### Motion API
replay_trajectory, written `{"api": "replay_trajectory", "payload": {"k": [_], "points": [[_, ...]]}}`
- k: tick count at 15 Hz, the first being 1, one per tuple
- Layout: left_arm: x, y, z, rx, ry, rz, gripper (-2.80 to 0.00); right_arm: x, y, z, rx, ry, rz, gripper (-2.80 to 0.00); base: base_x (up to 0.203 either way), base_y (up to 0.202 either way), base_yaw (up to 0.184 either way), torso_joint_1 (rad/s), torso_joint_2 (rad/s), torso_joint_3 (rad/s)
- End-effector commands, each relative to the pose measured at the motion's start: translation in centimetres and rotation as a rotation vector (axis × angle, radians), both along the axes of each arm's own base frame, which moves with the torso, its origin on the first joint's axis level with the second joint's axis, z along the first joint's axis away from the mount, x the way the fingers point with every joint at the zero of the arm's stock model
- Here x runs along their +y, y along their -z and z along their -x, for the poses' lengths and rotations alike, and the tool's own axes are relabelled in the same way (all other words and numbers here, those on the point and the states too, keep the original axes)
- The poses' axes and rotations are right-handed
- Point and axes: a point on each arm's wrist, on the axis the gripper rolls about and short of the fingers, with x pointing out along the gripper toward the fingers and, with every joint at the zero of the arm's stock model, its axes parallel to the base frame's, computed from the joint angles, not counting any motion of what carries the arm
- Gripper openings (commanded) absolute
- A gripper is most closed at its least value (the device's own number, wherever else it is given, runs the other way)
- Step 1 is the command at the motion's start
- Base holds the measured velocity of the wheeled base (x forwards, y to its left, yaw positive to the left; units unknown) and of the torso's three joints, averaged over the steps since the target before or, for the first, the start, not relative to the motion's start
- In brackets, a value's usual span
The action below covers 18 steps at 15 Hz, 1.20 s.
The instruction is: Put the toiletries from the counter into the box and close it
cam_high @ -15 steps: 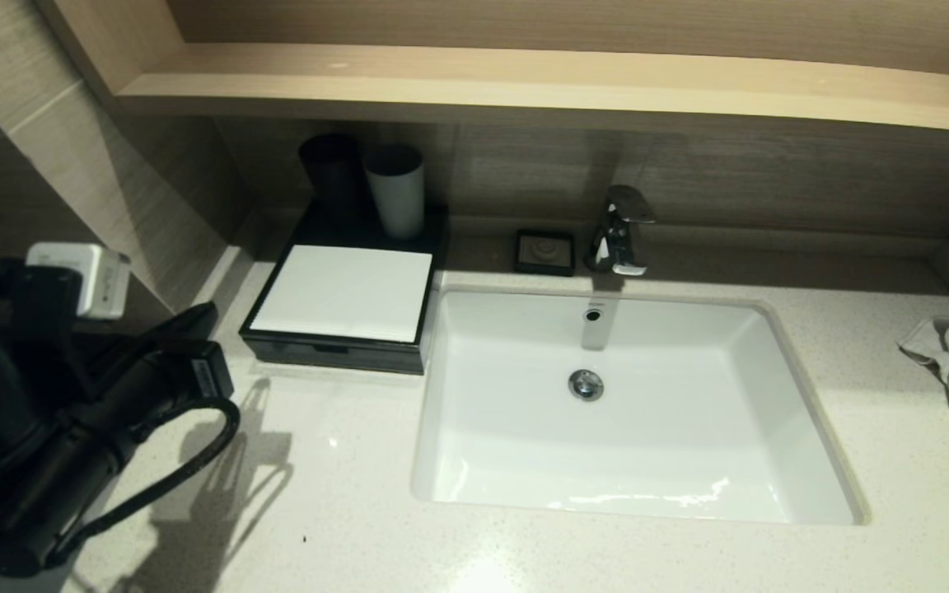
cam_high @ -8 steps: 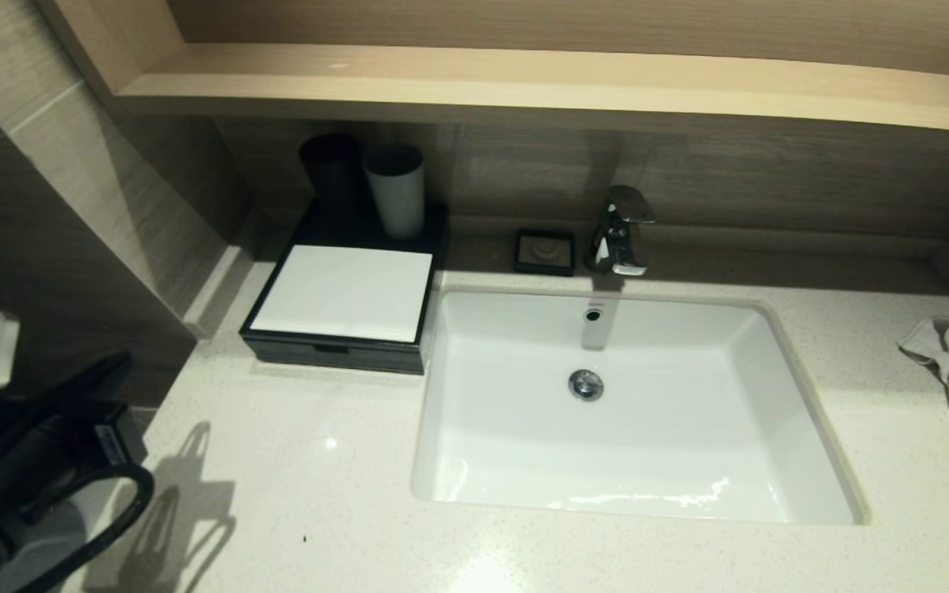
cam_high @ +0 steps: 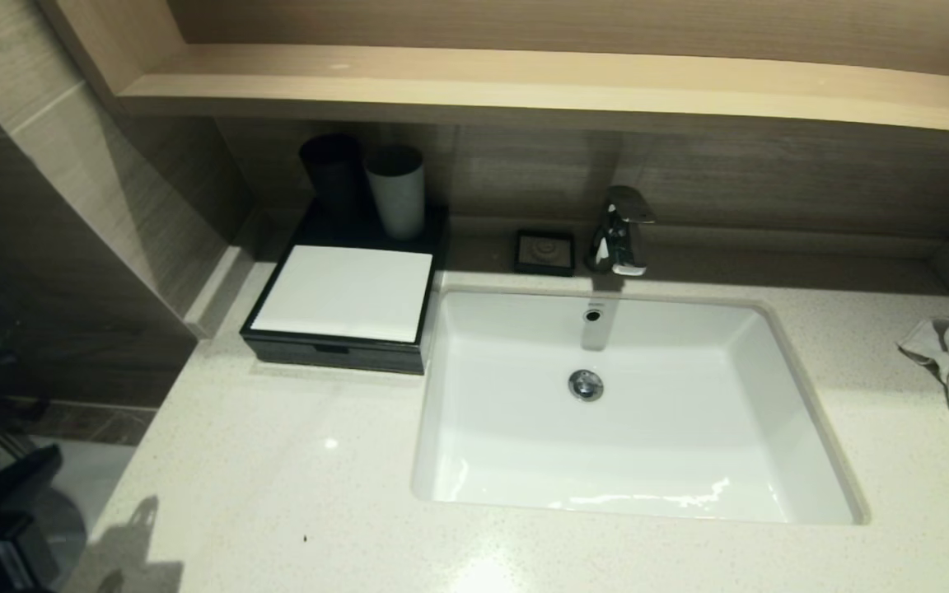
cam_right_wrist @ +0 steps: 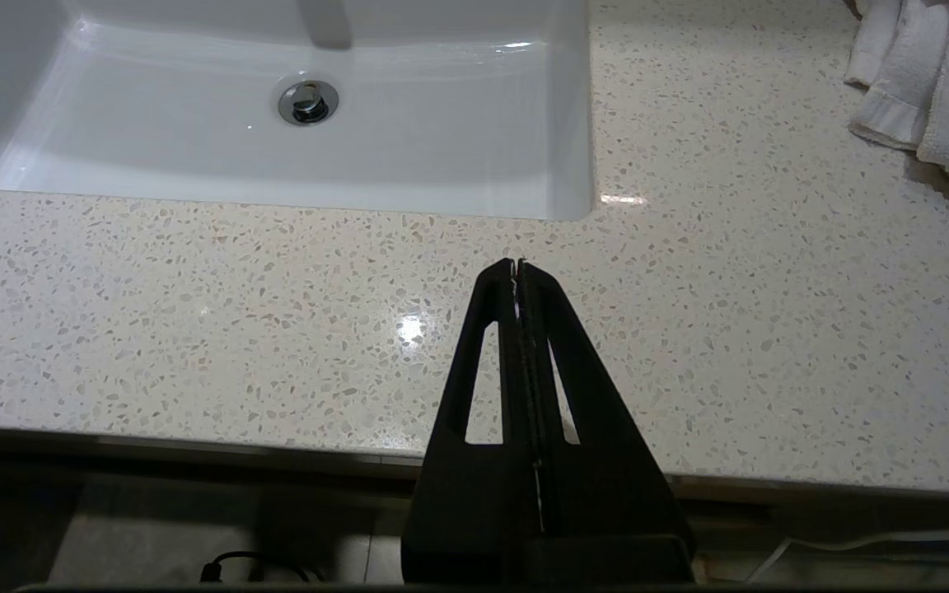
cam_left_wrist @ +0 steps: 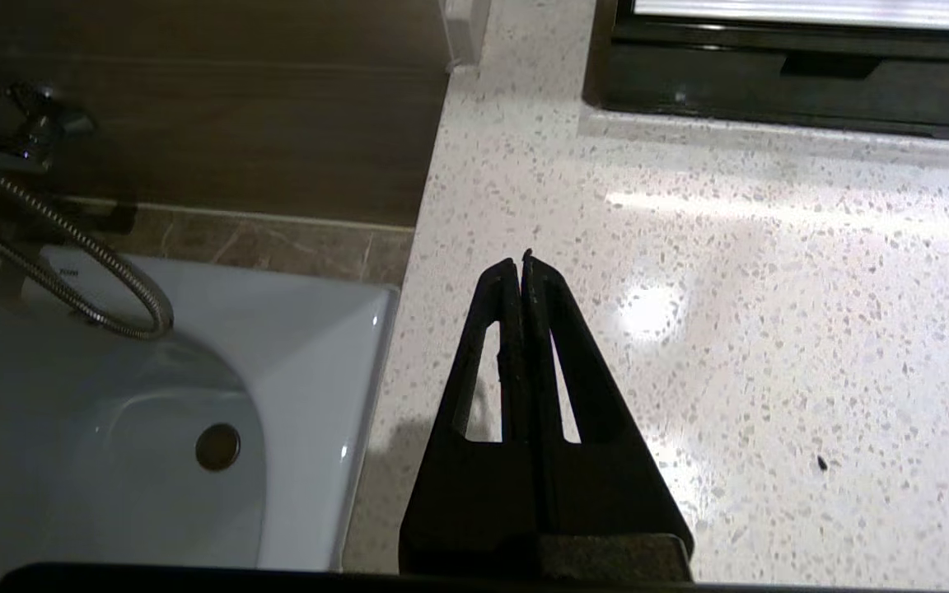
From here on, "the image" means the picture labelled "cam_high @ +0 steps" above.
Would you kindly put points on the black tray with white liner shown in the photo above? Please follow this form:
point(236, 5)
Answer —
point(376, 358)

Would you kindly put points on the grey cylindrical cup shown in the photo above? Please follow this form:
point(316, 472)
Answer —
point(396, 193)

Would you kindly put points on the black amenity box housing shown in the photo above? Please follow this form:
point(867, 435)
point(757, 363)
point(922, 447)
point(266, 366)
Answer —
point(384, 231)

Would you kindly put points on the black square soap dish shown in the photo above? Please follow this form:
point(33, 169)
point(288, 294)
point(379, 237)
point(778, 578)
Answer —
point(544, 252)

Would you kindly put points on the chrome drain stopper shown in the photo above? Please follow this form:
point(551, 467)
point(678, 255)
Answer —
point(586, 385)

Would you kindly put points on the chrome faucet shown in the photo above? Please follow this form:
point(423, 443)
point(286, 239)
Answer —
point(619, 239)

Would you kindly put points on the black cup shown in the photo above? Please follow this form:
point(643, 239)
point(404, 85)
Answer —
point(332, 177)

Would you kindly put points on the white ceramic sink basin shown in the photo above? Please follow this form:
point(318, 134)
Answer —
point(689, 428)

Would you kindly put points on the light wooden wall shelf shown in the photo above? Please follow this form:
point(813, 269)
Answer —
point(606, 91)

